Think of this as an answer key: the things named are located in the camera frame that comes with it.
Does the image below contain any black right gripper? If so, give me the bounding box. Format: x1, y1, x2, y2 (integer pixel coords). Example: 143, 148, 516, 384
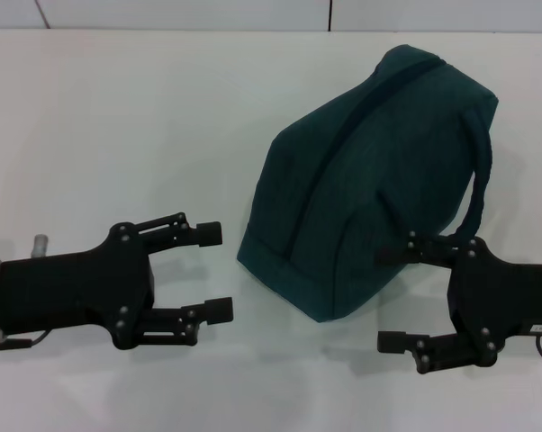
373, 230, 542, 375

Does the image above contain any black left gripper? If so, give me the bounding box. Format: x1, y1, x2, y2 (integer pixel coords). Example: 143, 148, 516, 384
0, 211, 235, 352

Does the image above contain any dark teal insulated lunch bag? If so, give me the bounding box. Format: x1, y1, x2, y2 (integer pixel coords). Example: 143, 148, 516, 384
235, 43, 500, 324

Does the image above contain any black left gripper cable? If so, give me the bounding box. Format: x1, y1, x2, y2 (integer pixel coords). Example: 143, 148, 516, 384
0, 329, 52, 355

